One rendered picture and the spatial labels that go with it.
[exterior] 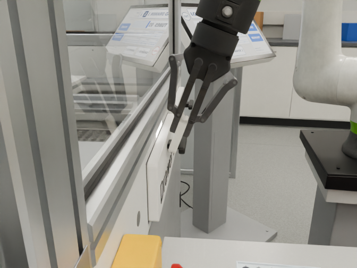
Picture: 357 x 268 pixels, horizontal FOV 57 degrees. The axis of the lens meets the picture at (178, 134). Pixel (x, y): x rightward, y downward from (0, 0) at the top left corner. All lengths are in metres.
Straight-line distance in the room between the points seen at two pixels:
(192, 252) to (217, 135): 1.06
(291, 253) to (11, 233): 0.51
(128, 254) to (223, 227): 1.56
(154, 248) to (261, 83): 3.29
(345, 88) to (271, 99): 2.74
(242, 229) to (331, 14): 1.29
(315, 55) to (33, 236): 0.85
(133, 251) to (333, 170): 0.60
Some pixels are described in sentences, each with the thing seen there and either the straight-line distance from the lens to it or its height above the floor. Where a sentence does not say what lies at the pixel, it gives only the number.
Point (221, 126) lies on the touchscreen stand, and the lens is 1.62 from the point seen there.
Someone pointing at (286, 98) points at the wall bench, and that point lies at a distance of 3.66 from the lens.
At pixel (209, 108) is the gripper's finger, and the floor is 0.99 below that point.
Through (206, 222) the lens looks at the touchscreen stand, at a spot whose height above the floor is 0.11.
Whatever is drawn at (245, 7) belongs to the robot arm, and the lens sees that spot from 0.54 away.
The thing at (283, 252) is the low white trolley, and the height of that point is 0.76.
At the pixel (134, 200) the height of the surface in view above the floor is 0.92.
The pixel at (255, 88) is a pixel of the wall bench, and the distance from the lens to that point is 3.61.
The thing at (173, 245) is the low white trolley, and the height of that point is 0.76.
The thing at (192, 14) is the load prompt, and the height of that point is 1.15.
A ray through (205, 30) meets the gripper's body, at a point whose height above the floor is 1.13.
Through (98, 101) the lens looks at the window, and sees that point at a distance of 0.34.
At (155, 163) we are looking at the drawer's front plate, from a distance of 0.52.
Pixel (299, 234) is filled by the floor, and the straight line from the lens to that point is 2.02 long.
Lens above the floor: 1.15
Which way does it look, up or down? 20 degrees down
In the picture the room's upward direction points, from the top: straight up
